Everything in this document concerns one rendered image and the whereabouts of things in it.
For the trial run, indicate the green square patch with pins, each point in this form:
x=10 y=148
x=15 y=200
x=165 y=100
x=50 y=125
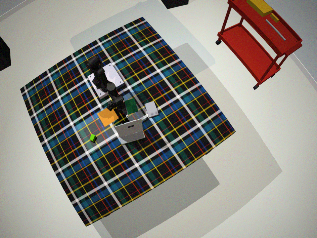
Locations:
x=131 y=106

